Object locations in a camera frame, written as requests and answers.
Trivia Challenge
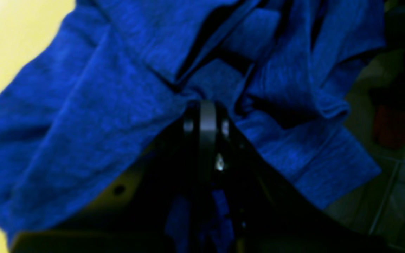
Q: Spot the red black clamp upper left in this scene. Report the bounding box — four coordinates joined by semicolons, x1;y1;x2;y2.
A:
372;105;405;149

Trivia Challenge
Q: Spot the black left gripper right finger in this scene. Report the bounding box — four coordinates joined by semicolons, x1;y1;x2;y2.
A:
208;102;389;253

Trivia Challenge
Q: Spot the blue long-sleeve shirt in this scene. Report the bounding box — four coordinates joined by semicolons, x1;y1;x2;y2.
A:
0;0;385;253

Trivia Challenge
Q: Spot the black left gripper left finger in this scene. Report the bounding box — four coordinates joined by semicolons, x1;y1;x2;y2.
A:
11;101;208;253

